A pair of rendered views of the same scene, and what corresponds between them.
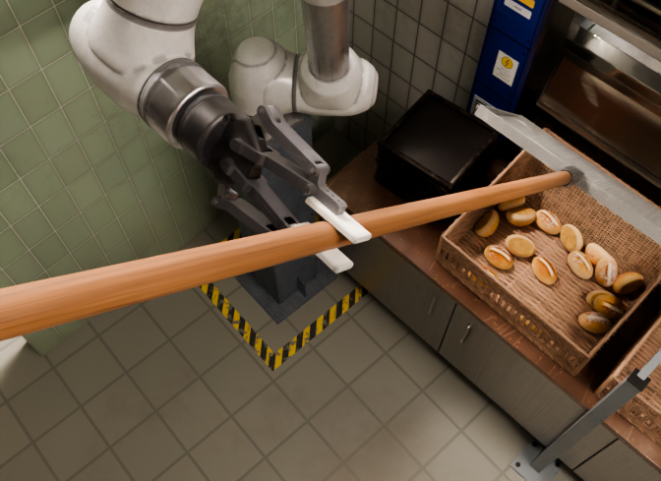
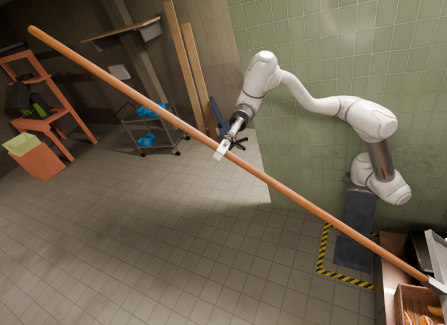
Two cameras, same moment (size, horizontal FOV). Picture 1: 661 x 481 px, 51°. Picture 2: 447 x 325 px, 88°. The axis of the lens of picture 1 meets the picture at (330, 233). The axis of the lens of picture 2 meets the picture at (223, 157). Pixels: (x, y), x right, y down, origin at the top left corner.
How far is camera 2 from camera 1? 0.73 m
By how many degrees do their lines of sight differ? 54
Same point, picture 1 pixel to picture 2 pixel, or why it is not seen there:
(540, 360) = not seen: outside the picture
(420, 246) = (394, 283)
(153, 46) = (243, 98)
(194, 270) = (170, 117)
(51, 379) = (268, 214)
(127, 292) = (154, 109)
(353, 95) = (387, 193)
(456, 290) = (389, 312)
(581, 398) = not seen: outside the picture
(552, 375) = not seen: outside the picture
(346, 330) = (352, 291)
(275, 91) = (362, 173)
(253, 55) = (362, 157)
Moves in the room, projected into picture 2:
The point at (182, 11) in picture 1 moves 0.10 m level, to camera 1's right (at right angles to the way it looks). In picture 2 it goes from (250, 92) to (263, 99)
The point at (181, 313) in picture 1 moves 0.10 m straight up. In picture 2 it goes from (310, 231) to (310, 226)
